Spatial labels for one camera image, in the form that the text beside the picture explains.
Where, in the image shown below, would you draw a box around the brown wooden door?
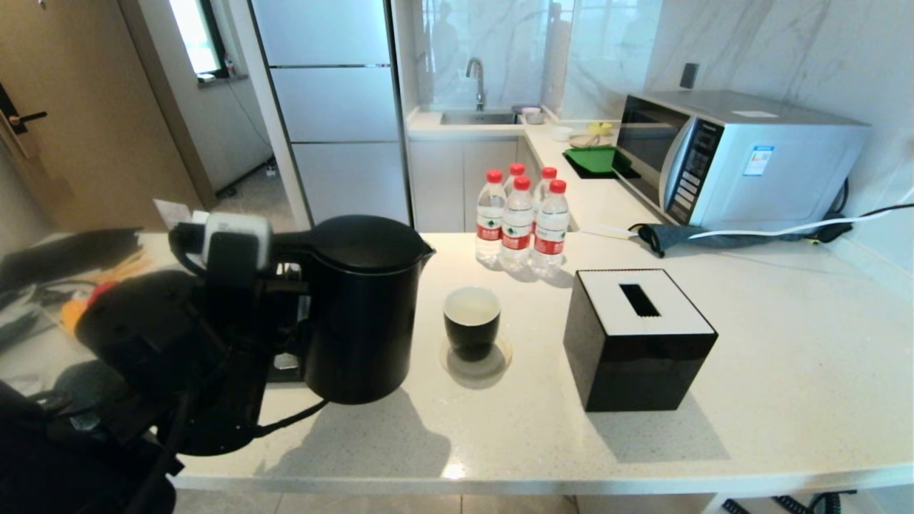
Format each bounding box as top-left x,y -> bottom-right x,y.
0,0 -> 208,233

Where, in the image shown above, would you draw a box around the black door handle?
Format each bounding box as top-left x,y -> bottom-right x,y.
0,84 -> 48,135

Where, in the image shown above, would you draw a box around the black tissue box white lid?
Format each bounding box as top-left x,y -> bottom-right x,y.
563,268 -> 718,413

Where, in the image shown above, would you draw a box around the white kitchen cabinets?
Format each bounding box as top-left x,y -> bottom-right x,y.
408,136 -> 536,233

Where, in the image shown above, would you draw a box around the white refrigerator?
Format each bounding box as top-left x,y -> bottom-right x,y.
250,0 -> 413,233

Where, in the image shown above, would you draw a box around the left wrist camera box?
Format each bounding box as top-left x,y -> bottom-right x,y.
202,213 -> 273,286

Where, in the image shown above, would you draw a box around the black coiled cable with plug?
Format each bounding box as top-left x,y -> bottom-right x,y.
721,489 -> 858,514

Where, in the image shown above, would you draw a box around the orange toy fruit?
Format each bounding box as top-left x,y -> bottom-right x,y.
61,296 -> 90,336

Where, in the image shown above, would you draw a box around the chrome kitchen faucet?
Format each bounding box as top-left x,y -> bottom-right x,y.
466,57 -> 488,111

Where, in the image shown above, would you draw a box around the black electric kettle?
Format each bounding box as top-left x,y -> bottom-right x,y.
271,216 -> 436,405

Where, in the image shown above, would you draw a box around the acrylic wifi QR sign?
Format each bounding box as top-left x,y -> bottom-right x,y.
154,198 -> 194,231

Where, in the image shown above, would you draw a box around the black mug white inside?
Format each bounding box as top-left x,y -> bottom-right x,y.
443,287 -> 502,362

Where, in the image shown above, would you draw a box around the black microwave power cable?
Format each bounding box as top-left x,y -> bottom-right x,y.
825,178 -> 914,238

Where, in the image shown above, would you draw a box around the black plastic sheet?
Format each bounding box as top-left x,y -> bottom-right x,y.
0,228 -> 144,286

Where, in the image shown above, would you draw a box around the silver microwave oven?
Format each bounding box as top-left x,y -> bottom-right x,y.
616,89 -> 872,231

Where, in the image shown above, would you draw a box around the steel kitchen sink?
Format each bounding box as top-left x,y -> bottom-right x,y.
439,109 -> 522,126

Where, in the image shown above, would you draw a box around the round white coaster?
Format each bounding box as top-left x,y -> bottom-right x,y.
439,336 -> 513,381

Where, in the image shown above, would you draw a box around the green plastic tray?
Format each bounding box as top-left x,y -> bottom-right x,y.
563,145 -> 636,176

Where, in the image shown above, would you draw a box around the window with dark frame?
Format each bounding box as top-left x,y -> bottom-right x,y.
169,0 -> 231,81

